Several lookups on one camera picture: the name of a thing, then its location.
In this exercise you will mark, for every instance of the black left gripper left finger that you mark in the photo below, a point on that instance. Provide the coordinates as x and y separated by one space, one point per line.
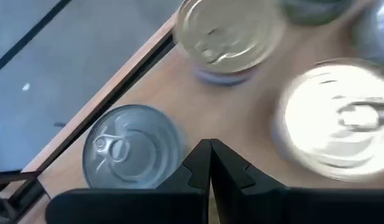
148 205

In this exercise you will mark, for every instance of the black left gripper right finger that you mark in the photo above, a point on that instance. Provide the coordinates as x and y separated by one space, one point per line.
272 205

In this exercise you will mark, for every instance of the tuna can with green label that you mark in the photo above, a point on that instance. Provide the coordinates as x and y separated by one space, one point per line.
375 31
129 161

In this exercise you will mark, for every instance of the silver tuna can ringed lid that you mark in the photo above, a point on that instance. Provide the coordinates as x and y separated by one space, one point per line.
335 124

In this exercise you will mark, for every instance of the light tuna can green label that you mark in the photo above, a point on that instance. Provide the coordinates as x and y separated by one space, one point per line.
316 12

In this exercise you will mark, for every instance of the wooden shelf with black legs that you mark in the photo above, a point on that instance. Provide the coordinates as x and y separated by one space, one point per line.
241 109

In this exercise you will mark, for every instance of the black aluminium table frame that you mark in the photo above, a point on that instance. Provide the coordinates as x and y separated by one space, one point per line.
117 97

